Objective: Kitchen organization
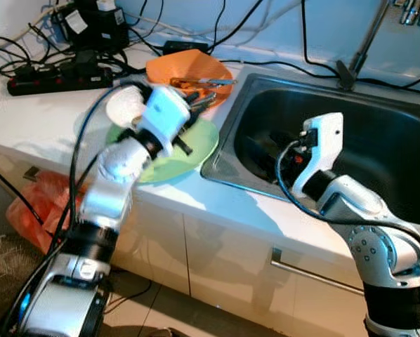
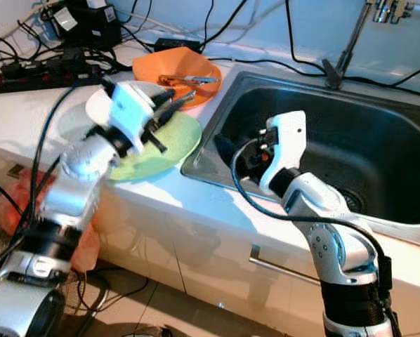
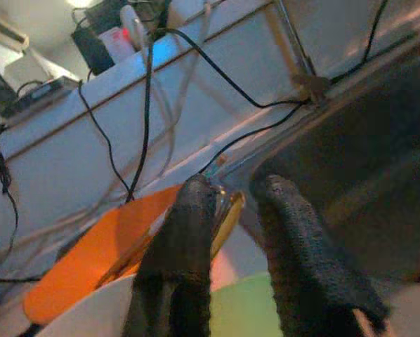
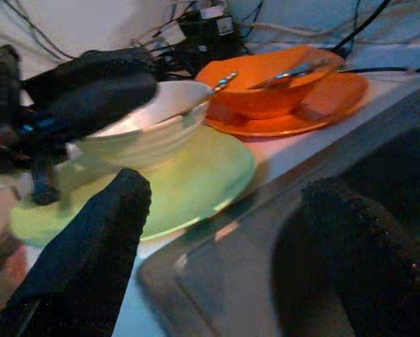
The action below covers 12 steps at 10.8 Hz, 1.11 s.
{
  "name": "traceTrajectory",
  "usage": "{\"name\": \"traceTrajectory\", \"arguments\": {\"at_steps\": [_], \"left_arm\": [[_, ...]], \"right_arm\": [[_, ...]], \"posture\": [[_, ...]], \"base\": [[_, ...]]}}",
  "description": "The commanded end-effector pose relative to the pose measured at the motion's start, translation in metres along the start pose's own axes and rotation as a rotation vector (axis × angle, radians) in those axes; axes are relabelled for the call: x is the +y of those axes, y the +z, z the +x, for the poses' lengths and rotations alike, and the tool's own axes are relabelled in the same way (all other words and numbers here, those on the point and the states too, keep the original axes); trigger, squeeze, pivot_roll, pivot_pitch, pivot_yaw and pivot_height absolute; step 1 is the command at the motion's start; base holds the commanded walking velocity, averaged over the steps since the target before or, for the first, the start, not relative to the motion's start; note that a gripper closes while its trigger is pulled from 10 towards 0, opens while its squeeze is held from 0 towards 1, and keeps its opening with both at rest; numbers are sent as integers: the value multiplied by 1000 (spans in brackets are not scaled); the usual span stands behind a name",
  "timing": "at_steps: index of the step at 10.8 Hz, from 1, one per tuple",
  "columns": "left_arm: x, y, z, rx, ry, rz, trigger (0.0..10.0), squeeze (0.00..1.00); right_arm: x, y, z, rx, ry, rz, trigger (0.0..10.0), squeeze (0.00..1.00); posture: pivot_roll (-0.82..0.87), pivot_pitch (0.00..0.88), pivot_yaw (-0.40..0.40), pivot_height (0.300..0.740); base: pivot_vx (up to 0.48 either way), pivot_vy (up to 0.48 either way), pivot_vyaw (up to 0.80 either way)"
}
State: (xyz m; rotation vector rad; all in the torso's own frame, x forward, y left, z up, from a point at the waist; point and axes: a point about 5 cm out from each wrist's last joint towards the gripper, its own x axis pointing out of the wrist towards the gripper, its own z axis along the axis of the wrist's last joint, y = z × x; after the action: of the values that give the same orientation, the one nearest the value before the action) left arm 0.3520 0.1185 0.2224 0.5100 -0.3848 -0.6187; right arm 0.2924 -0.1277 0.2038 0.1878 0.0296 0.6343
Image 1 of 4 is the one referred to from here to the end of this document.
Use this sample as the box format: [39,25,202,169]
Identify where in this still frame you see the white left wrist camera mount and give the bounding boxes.
[136,86,193,157]

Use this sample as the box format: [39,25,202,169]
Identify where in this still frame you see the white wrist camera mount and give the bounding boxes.
[136,86,193,157]
[292,112,344,199]

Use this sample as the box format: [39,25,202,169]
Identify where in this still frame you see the black power supply box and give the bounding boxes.
[52,0,130,53]

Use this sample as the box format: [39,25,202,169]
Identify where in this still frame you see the black cabinet handle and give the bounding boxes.
[22,166,42,182]

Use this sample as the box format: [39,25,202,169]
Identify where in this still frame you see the black flat adapter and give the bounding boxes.
[162,40,209,55]

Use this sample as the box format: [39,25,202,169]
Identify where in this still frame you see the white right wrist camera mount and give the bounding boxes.
[292,112,344,199]

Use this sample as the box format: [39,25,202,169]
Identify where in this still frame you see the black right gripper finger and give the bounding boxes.
[244,135,277,180]

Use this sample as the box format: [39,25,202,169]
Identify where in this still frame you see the silver drawer handle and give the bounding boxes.
[270,247,365,296]

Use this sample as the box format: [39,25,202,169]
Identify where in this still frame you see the orange plate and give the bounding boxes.
[145,49,233,107]

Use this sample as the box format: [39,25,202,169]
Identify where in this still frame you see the chrome wall valve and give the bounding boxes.
[395,0,420,27]

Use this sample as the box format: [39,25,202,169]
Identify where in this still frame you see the red plastic bag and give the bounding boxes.
[6,168,84,253]

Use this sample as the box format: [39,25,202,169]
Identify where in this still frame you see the metal utensil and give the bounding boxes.
[169,76,236,92]

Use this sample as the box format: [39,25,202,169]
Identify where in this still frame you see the black power strip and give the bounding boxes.
[6,63,114,97]

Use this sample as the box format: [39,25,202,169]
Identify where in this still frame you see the white kitchen cabinet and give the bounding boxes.
[0,140,379,337]

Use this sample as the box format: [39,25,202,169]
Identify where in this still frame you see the stainless steel sink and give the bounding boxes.
[201,67,420,229]

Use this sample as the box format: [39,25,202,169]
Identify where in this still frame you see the dark metal faucet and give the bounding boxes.
[335,0,393,91]

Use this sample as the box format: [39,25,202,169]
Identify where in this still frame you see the light green plate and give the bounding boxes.
[108,116,219,185]

